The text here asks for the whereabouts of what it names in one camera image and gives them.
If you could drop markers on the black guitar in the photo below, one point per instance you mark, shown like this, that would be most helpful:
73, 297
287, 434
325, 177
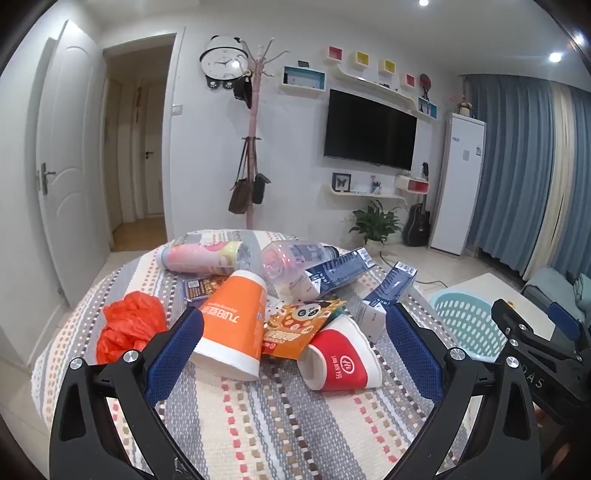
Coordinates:
417, 226

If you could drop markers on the pen holder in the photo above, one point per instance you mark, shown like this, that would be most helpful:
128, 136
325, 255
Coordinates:
376, 187

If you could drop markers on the orange paper cup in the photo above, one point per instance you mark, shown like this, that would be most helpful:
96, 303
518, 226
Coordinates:
231, 323

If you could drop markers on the teal sofa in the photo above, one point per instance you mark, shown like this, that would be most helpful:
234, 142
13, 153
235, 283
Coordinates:
554, 281

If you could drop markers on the yellow wall cube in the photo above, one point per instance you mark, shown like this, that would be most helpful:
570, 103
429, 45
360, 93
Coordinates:
388, 67
362, 59

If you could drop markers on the brown shoulder bag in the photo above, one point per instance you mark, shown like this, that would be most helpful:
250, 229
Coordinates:
240, 198

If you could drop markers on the orange panda snack packet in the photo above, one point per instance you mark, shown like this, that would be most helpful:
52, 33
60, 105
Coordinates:
295, 323

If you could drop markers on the curved white wall shelf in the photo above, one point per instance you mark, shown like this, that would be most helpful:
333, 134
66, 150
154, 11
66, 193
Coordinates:
369, 83

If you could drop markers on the striped woven tablecloth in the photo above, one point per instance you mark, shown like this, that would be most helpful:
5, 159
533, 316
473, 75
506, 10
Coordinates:
277, 415

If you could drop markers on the black wall television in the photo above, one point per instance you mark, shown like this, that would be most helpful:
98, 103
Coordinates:
369, 129

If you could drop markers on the low white wall shelf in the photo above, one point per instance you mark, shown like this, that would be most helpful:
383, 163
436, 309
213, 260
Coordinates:
364, 194

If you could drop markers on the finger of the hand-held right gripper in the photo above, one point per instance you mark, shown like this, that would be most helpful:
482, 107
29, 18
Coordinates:
565, 321
510, 321

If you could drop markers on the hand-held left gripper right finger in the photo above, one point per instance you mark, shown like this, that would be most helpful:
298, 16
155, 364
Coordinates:
415, 355

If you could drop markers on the flower vase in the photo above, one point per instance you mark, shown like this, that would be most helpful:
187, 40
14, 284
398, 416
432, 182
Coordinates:
464, 106

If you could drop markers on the red plastic bag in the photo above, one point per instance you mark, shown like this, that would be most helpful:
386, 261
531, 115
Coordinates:
131, 323

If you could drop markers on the white tall appliance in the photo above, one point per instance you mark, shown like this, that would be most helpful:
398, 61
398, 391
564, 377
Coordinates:
457, 184

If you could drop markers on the small blue wall cube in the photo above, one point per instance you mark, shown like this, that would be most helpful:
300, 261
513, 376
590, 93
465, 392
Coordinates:
428, 107

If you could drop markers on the long blue toothpaste box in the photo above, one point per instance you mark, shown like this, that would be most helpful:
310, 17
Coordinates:
341, 267

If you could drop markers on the clear plastic bottle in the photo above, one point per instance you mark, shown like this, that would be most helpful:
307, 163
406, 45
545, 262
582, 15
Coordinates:
286, 261

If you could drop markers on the red and white shelf box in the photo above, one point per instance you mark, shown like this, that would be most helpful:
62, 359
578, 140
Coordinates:
413, 185

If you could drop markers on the black pouch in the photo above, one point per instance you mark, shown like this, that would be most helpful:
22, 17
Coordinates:
259, 189

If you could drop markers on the black cap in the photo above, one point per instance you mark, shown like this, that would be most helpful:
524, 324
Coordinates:
241, 90

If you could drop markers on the white hallway door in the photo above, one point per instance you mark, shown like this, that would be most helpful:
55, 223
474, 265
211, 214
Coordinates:
152, 138

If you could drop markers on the pink label plastic bottle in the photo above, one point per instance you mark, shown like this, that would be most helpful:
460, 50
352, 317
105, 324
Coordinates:
198, 258

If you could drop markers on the cream curtain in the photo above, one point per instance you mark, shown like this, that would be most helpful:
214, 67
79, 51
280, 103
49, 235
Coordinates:
551, 184

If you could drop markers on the red and white paper cup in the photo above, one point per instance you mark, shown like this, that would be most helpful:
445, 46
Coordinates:
341, 360

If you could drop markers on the panda wall clock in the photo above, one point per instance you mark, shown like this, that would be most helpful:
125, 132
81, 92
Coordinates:
224, 62

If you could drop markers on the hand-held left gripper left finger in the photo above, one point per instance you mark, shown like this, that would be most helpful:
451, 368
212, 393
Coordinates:
178, 350

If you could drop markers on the red round paddle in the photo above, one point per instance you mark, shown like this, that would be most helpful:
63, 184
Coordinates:
425, 81

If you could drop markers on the white room door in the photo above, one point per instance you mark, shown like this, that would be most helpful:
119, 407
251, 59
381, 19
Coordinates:
69, 138

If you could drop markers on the green potted plant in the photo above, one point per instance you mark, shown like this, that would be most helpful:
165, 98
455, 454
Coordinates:
376, 221

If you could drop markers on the dark snack packet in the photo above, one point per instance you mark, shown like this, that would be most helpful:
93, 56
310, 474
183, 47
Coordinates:
201, 287

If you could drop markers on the butterfly picture frame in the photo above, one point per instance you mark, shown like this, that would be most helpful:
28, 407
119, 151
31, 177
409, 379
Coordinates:
341, 182

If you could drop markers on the long blue wall box shelf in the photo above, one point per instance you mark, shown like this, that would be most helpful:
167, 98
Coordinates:
302, 78

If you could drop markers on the light blue plastic basket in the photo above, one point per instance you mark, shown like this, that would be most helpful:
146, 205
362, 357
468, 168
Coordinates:
461, 318

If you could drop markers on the short blue toothpaste box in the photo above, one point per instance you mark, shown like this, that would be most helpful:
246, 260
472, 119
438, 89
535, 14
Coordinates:
388, 286

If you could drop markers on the pink coat rack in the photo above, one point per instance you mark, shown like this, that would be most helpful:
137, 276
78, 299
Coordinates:
253, 120

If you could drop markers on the wall light switch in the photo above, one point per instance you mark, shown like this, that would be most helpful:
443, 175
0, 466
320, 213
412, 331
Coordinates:
178, 110

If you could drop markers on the small black figure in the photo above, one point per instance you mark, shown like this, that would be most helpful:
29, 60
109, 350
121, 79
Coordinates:
425, 170

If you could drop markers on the white low table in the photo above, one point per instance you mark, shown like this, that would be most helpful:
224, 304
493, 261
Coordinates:
521, 295

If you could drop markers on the red wall cube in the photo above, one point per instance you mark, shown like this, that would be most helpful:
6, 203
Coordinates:
334, 54
409, 80

